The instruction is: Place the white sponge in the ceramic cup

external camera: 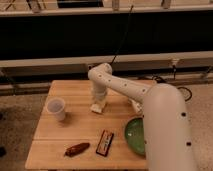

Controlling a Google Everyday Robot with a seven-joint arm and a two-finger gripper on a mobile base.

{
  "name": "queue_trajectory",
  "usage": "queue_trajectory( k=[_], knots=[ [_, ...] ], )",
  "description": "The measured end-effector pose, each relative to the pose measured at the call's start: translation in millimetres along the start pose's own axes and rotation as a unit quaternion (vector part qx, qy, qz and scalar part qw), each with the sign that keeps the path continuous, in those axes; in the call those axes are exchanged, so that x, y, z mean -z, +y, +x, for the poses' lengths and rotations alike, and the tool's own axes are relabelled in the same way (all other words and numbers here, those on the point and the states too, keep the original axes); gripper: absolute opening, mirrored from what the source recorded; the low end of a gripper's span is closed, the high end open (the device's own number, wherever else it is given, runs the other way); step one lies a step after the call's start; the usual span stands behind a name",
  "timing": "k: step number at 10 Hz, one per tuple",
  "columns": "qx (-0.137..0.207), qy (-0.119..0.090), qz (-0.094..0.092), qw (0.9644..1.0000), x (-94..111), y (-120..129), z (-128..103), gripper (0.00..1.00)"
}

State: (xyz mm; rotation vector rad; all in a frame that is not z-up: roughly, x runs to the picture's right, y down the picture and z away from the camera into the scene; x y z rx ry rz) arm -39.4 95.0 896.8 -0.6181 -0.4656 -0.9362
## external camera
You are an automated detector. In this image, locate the wooden folding table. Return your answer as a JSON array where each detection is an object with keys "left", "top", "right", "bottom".
[{"left": 25, "top": 80, "right": 147, "bottom": 170}]

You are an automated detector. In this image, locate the white sponge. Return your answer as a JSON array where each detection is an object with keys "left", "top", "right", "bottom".
[{"left": 90, "top": 104, "right": 103, "bottom": 114}]

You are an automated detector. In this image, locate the black floor cable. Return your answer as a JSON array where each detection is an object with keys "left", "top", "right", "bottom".
[{"left": 151, "top": 75, "right": 194, "bottom": 102}]

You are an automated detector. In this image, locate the green plate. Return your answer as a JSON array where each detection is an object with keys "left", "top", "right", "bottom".
[{"left": 124, "top": 118, "right": 145, "bottom": 156}]

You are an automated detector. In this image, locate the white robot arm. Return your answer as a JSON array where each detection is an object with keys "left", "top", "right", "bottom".
[{"left": 88, "top": 63, "right": 198, "bottom": 171}]

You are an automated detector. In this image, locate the white tube bottle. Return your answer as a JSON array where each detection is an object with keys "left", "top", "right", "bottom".
[{"left": 131, "top": 100, "right": 142, "bottom": 115}]

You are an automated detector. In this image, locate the brown sausage toy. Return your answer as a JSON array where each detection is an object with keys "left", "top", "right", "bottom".
[{"left": 64, "top": 143, "right": 90, "bottom": 157}]

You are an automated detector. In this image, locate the black hanging cable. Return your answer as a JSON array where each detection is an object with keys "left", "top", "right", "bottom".
[{"left": 109, "top": 4, "right": 135, "bottom": 65}]

